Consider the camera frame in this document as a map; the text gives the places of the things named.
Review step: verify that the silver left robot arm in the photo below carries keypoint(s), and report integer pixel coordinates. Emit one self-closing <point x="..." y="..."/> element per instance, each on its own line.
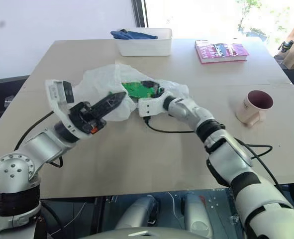
<point x="38" y="145"/>

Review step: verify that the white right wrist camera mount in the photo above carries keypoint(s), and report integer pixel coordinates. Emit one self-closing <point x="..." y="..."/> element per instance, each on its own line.
<point x="150" y="105"/>

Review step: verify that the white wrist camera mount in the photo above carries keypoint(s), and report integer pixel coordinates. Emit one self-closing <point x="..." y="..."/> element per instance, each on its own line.
<point x="58" y="95"/>
<point x="150" y="105"/>

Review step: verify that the pink book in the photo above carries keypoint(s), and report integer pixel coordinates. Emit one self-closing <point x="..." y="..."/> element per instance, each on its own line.
<point x="220" y="51"/>

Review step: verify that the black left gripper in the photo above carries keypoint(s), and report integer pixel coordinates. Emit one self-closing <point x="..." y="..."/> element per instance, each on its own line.
<point x="83" y="117"/>

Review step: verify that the pink mug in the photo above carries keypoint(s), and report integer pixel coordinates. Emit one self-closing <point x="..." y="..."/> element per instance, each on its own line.
<point x="253" y="107"/>

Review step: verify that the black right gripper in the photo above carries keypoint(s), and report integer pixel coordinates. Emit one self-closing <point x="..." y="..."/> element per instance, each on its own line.
<point x="158" y="91"/>

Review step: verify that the green potted plant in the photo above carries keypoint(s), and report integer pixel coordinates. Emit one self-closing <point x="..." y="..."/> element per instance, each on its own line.
<point x="248" y="25"/>

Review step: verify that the blue cloth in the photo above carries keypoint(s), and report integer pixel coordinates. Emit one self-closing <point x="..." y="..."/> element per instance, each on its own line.
<point x="130" y="35"/>

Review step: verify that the silver robot right leg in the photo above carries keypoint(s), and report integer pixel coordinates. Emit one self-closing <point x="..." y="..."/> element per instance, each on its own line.
<point x="196" y="214"/>

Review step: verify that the silver robot left leg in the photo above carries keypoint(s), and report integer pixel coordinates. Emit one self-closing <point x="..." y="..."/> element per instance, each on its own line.
<point x="135" y="214"/>

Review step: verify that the clear plastic bag green print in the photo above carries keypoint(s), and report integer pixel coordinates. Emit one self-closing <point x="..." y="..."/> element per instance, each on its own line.
<point x="104" y="82"/>

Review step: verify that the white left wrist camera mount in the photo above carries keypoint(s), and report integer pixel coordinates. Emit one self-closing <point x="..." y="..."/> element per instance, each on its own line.
<point x="58" y="95"/>

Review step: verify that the white plastic bin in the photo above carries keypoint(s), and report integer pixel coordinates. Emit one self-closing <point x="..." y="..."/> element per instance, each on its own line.
<point x="145" y="44"/>

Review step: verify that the silver robot leg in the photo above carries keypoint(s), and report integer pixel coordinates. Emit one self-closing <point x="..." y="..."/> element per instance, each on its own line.
<point x="135" y="214"/>
<point x="196" y="214"/>

